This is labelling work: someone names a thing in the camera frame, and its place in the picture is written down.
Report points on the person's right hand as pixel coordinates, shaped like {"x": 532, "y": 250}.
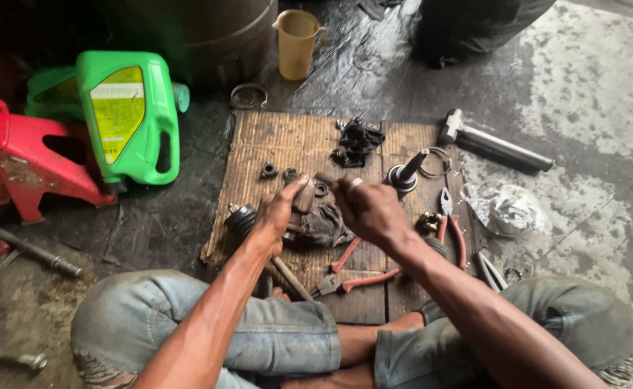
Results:
{"x": 373, "y": 213}

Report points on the person's left hand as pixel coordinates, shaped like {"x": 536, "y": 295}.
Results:
{"x": 273, "y": 216}

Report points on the person's right fingers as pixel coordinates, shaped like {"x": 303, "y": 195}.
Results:
{"x": 346, "y": 188}

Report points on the dark greasy rag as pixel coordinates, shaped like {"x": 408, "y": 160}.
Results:
{"x": 321, "y": 227}

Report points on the steel stub shaft with flange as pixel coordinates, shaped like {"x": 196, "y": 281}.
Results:
{"x": 403, "y": 175}

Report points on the brown cardboard mat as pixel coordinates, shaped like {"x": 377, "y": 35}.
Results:
{"x": 294, "y": 140}

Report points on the small black nut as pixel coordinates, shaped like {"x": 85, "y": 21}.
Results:
{"x": 269, "y": 170}

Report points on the black greasy joint part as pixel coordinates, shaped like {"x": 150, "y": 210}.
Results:
{"x": 428, "y": 222}

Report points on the drive axle with black boot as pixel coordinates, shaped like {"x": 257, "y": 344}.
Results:
{"x": 240, "y": 219}

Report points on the beige plastic measuring jug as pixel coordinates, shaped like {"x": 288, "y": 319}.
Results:
{"x": 297, "y": 46}

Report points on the steel hammer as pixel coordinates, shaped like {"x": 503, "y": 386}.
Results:
{"x": 500, "y": 145}

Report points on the crumpled clear plastic bag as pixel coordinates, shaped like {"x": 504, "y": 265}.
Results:
{"x": 505, "y": 208}

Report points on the grey metal circlip pliers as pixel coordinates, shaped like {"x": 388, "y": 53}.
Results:
{"x": 489, "y": 270}

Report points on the dark metal drum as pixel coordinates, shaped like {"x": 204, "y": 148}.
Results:
{"x": 213, "y": 38}

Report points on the person's left leg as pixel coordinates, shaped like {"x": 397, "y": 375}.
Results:
{"x": 149, "y": 308}

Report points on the person's leg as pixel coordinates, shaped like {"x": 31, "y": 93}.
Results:
{"x": 565, "y": 319}
{"x": 149, "y": 308}

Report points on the green oil jug yellow label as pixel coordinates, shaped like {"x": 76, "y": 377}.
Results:
{"x": 127, "y": 113}

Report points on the person's right leg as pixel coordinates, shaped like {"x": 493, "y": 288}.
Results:
{"x": 565, "y": 319}

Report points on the long dark metal rod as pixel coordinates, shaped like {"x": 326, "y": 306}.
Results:
{"x": 30, "y": 251}

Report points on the red plastic stool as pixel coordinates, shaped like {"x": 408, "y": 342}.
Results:
{"x": 24, "y": 156}

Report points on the grey metal bar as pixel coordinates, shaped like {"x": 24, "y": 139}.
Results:
{"x": 8, "y": 357}

